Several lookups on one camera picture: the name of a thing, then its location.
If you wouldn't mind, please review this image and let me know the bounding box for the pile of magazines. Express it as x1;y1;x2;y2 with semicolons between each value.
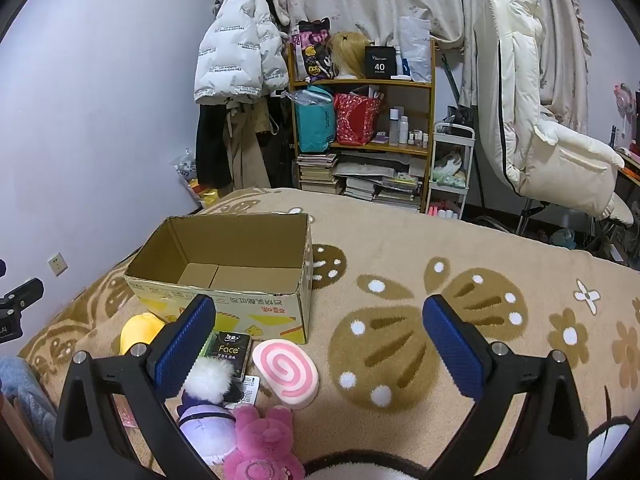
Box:
332;152;426;209

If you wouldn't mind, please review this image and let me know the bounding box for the pink black printed bag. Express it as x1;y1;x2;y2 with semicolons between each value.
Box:
292;17;336;82

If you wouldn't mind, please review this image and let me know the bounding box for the wooden shelf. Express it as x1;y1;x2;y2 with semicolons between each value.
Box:
287;40;437;213

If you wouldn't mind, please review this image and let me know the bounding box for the cream padded chair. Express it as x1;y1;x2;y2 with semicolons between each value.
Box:
472;0;633;226

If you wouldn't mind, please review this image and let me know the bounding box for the blond wig on head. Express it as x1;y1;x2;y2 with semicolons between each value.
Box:
327;31;373;80

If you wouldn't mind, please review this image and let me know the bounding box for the pink swirl lollipop toy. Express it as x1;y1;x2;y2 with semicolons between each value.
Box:
251;339;319;410

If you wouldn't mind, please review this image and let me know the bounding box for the purple plush doll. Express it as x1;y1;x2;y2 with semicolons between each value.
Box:
177;390;236;466

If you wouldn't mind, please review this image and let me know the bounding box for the red patterned bag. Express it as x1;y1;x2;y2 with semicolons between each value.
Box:
333;91;383;145

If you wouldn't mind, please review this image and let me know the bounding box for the white plastic bag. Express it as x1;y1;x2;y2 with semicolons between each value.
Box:
398;16;433;83

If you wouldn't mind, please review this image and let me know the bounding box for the black box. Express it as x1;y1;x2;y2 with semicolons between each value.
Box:
364;46;397;80

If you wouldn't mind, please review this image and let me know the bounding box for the yellow plush toy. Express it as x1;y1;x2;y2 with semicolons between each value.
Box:
120;312;167;356

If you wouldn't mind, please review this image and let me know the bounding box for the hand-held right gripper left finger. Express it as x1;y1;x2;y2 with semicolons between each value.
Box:
52;294;218;480

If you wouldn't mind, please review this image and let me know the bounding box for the stack of books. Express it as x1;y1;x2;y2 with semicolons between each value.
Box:
297;154;341;193

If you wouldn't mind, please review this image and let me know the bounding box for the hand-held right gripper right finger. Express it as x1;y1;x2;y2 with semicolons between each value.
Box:
421;294;588;480

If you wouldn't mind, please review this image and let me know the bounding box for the silver packet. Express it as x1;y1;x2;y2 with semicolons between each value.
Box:
239;374;261;407

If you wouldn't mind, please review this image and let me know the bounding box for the pink plastic packet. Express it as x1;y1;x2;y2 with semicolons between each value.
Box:
117;400;141;431

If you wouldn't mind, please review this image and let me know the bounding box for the clear bag of snacks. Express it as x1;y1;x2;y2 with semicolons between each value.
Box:
172;150;221;208

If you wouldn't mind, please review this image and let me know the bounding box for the pink desk fan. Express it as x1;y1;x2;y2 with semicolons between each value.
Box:
612;82;638;121

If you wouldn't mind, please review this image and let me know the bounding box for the blue grey fleece cloth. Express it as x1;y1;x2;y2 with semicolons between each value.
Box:
0;355;58;461

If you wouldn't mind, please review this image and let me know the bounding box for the white puffer jacket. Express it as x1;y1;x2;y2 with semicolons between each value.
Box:
194;0;291;106

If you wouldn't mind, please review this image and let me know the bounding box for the white fluffy plush ball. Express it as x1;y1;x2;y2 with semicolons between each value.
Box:
182;359;236;405

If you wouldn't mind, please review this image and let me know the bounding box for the black coat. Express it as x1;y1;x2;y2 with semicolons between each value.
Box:
196;102;236;188

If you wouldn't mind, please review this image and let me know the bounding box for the teal bag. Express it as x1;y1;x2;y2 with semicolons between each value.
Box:
294;85;337;153

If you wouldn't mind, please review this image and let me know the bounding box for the black tissue pack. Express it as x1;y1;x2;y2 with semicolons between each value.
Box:
212;330;252;381

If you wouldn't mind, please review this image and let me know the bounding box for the white trolley cart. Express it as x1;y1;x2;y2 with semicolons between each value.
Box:
427;122;476;218

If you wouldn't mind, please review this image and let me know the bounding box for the pink plush bear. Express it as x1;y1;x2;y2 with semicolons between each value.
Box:
222;404;306;480

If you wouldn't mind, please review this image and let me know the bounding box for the beige printed blanket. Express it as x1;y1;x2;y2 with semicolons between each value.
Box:
17;187;640;480

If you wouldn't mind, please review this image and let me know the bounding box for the cardboard box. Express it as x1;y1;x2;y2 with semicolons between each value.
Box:
123;212;315;346

